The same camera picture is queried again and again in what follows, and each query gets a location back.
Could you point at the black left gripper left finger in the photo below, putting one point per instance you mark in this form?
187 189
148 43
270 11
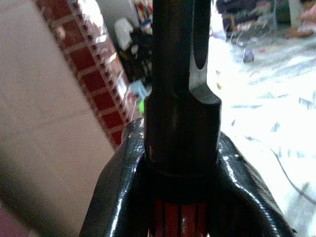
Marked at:
116 197

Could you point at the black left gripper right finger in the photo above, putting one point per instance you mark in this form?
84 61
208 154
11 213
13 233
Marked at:
247 197

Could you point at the small purple floor item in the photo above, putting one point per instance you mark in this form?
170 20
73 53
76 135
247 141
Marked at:
248 54

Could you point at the beige cardboard board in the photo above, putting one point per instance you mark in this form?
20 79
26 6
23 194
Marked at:
42 118

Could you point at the red brick pattern panel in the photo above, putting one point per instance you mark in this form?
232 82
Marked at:
93 74

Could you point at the white plastic container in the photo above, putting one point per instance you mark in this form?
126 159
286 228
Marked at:
124 33

